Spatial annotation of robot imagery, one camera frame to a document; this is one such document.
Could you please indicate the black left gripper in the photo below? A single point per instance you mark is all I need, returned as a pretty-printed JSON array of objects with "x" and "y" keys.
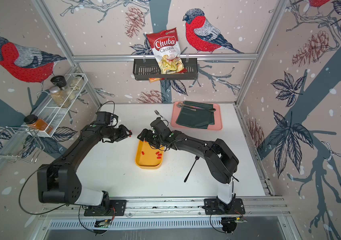
[{"x": 123, "y": 133}]

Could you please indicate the black wall basket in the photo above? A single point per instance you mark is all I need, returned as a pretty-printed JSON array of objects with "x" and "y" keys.
[{"x": 144, "y": 70}]

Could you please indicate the chrome wire rack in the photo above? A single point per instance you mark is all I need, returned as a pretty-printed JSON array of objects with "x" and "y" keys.
[{"x": 20, "y": 144}]

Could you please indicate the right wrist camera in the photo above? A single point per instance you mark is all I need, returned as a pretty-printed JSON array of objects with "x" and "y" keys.
[{"x": 158, "y": 125}]

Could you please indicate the clear spice jar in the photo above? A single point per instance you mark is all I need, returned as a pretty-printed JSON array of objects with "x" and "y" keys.
[{"x": 75, "y": 85}]

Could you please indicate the orange spice jar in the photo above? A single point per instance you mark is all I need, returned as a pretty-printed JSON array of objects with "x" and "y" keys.
[{"x": 35, "y": 122}]

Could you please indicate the yellow plastic storage tray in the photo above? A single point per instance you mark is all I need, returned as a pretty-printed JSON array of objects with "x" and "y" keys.
[{"x": 148, "y": 161}]

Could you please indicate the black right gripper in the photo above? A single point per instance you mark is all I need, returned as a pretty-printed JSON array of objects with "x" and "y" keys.
[{"x": 148, "y": 134}]

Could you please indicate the dark green cloth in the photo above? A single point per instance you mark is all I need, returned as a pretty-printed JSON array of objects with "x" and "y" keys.
[{"x": 196, "y": 119}]

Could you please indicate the purple black fork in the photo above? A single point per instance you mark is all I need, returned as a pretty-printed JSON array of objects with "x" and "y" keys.
[{"x": 187, "y": 176}]

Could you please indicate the pink plastic tray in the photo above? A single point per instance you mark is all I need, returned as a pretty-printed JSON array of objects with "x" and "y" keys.
[{"x": 217, "y": 115}]

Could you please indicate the silver fork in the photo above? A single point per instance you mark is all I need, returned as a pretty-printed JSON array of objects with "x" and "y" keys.
[{"x": 161, "y": 117}]

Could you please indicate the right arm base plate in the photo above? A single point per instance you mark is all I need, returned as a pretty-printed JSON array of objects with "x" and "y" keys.
[{"x": 217, "y": 207}]

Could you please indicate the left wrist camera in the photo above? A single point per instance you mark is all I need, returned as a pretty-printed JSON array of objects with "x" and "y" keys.
[{"x": 106, "y": 118}]

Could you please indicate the white wire spice rack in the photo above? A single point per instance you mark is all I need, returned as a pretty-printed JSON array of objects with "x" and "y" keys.
[{"x": 51, "y": 113}]

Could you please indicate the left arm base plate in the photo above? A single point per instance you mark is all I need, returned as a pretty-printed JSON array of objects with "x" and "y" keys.
[{"x": 110, "y": 208}]

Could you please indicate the black lid spice jar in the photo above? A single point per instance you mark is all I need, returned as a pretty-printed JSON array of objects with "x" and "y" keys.
[{"x": 59, "y": 81}]

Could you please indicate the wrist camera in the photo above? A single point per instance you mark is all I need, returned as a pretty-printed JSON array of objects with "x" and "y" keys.
[
  {"x": 158, "y": 125},
  {"x": 106, "y": 118}
]

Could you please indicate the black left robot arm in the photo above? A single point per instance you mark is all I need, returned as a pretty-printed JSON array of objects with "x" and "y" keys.
[{"x": 58, "y": 182}]

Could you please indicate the silver lid spice jar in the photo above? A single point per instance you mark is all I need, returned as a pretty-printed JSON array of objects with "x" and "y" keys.
[{"x": 59, "y": 97}]

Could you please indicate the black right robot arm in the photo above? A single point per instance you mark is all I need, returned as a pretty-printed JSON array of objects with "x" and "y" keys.
[{"x": 221, "y": 161}]

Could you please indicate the red Chuba chips bag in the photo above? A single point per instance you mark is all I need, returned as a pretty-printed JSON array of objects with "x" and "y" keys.
[{"x": 166, "y": 49}]

